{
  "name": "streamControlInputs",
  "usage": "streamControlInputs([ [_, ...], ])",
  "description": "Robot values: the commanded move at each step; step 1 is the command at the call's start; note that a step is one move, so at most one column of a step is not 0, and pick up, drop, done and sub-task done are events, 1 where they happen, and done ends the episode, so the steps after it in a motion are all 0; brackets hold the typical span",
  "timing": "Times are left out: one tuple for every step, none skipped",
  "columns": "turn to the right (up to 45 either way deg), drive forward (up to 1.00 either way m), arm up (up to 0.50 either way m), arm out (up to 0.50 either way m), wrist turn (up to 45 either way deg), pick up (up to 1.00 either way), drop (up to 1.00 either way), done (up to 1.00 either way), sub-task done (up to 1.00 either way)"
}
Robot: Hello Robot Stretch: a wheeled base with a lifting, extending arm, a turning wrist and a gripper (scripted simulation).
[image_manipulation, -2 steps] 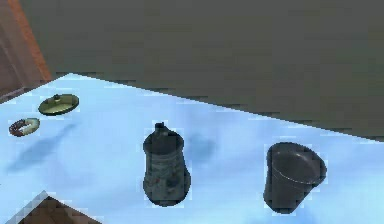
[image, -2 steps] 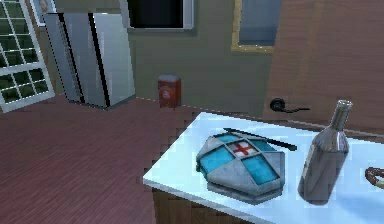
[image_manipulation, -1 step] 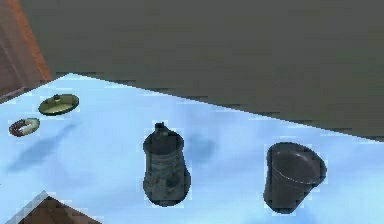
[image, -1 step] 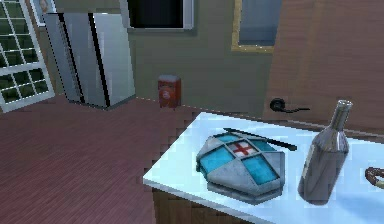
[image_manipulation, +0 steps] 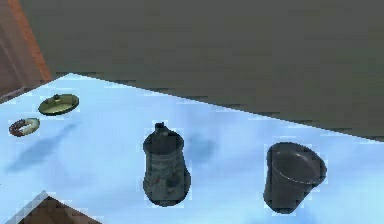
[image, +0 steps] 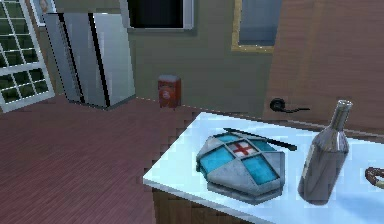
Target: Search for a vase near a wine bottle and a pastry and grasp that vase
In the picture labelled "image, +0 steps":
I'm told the black fridge handle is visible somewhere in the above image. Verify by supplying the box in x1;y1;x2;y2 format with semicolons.
58;13;86;104
87;13;111;108

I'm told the white grid window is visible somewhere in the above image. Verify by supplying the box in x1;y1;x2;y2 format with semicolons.
0;0;56;114

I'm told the black door lever handle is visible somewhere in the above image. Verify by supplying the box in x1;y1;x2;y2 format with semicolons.
269;97;311;114

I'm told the blue grey octagonal box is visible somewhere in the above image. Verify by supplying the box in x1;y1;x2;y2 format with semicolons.
195;131;286;206

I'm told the grey framed dark window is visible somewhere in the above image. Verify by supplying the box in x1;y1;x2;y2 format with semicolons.
119;0;195;34

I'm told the grey wine bottle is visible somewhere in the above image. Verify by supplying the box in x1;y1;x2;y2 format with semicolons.
297;99;354;206

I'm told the brown wooden room door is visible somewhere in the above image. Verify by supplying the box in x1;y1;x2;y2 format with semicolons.
262;0;384;136

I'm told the silver fridge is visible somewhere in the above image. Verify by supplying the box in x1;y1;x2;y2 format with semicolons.
43;12;137;110

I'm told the red bin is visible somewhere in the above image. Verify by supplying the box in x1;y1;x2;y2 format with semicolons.
157;74;182;109

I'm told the white top wooden table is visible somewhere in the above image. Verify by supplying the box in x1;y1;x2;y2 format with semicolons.
142;111;384;224

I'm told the black thin stick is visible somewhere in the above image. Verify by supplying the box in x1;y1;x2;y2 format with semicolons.
222;127;298;152

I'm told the yellow framed wall picture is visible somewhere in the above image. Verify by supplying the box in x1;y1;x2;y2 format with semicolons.
231;0;283;54

